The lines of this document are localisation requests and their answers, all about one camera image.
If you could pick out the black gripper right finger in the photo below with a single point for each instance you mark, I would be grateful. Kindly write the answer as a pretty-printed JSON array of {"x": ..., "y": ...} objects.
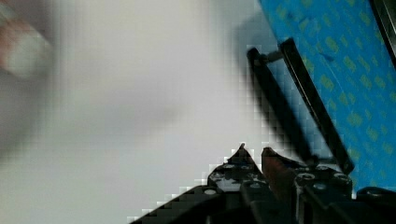
[{"x": 280, "y": 174}]

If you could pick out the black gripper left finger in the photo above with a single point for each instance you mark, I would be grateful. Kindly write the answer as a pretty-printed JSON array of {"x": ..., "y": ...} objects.
[{"x": 238, "y": 175}]

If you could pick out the black toaster oven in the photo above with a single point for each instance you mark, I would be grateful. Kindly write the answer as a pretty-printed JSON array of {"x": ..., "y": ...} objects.
[{"x": 348, "y": 62}]

